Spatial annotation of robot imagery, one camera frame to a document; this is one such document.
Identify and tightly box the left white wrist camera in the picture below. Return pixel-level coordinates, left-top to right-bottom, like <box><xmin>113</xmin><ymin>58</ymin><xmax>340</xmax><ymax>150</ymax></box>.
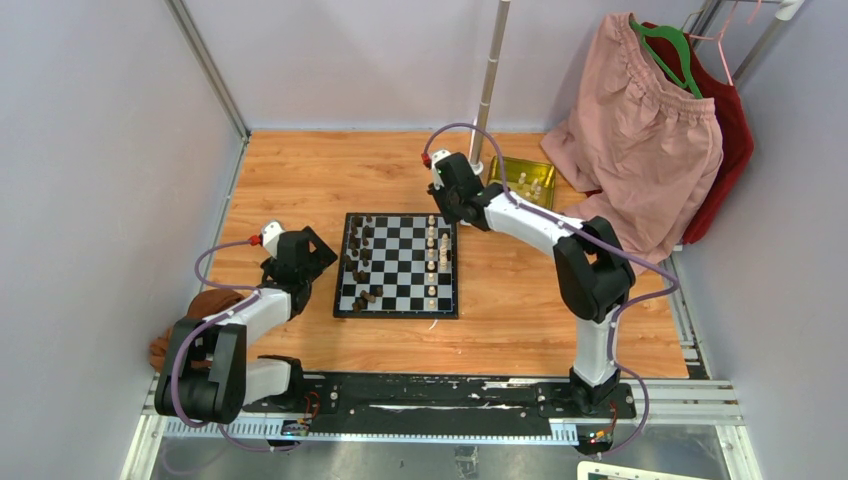
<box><xmin>249</xmin><ymin>220</ymin><xmax>285</xmax><ymax>259</ymax></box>

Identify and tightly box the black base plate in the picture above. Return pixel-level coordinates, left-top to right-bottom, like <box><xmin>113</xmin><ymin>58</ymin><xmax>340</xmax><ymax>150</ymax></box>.
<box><xmin>243</xmin><ymin>372</ymin><xmax>637</xmax><ymax>438</ymax></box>

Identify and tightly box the green clothes hanger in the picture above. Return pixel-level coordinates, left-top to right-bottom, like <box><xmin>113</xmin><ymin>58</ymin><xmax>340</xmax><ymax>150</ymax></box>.
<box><xmin>629</xmin><ymin>18</ymin><xmax>704</xmax><ymax>101</ymax></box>

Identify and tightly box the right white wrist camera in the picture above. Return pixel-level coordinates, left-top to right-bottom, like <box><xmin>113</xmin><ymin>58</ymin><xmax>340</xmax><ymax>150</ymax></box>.
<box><xmin>421</xmin><ymin>149</ymin><xmax>451</xmax><ymax>170</ymax></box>

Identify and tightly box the yellow metal tin tray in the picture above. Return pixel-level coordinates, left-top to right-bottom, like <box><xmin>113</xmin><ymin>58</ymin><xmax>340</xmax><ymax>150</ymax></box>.
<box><xmin>504</xmin><ymin>157</ymin><xmax>556</xmax><ymax>210</ymax></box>

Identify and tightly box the red hanging garment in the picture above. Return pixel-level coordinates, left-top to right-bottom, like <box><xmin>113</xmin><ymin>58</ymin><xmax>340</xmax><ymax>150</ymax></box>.
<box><xmin>682</xmin><ymin>48</ymin><xmax>755</xmax><ymax>244</ymax></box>

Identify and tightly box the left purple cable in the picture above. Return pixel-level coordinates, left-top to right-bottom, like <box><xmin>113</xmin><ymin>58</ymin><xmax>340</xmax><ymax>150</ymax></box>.
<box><xmin>170</xmin><ymin>241</ymin><xmax>313</xmax><ymax>454</ymax></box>

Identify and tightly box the brown crumpled cloth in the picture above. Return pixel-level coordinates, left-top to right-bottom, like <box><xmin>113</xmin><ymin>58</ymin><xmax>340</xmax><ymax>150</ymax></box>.
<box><xmin>149</xmin><ymin>289</ymin><xmax>245</xmax><ymax>373</ymax></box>

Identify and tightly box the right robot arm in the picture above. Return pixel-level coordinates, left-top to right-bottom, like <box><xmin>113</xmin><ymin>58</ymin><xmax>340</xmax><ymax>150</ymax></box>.
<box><xmin>422</xmin><ymin>150</ymin><xmax>635</xmax><ymax>418</ymax></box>

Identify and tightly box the pink wire hanger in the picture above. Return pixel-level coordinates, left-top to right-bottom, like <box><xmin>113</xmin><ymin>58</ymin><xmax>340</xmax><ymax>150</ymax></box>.
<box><xmin>683</xmin><ymin>0</ymin><xmax>741</xmax><ymax>86</ymax></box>

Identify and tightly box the black white chess board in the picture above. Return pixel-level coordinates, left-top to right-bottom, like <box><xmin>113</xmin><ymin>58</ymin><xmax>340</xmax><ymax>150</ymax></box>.
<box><xmin>333</xmin><ymin>212</ymin><xmax>460</xmax><ymax>320</ymax></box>

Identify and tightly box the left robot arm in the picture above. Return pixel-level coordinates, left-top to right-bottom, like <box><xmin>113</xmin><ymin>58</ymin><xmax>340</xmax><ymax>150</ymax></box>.
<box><xmin>154</xmin><ymin>221</ymin><xmax>338</xmax><ymax>428</ymax></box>

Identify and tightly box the pink hanging garment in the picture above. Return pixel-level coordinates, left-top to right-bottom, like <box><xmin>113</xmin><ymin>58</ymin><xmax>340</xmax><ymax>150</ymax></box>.
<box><xmin>540</xmin><ymin>13</ymin><xmax>723</xmax><ymax>263</ymax></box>

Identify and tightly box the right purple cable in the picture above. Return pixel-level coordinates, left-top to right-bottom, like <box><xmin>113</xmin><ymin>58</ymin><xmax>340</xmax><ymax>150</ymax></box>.
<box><xmin>421</xmin><ymin>123</ymin><xmax>681</xmax><ymax>457</ymax></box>

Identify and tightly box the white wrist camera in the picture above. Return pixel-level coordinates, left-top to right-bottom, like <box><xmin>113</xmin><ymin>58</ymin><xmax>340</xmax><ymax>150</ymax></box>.
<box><xmin>421</xmin><ymin>149</ymin><xmax>451</xmax><ymax>170</ymax></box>
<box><xmin>249</xmin><ymin>220</ymin><xmax>285</xmax><ymax>259</ymax></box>

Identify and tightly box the purple cable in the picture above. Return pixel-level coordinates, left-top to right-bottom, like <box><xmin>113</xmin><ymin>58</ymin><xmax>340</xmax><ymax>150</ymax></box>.
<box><xmin>421</xmin><ymin>123</ymin><xmax>681</xmax><ymax>457</ymax></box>
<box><xmin>170</xmin><ymin>241</ymin><xmax>313</xmax><ymax>454</ymax></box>

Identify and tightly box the silver rack pole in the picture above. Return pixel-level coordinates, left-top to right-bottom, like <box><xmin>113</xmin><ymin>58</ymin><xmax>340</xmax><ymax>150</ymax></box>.
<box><xmin>475</xmin><ymin>0</ymin><xmax>511</xmax><ymax>134</ymax></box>

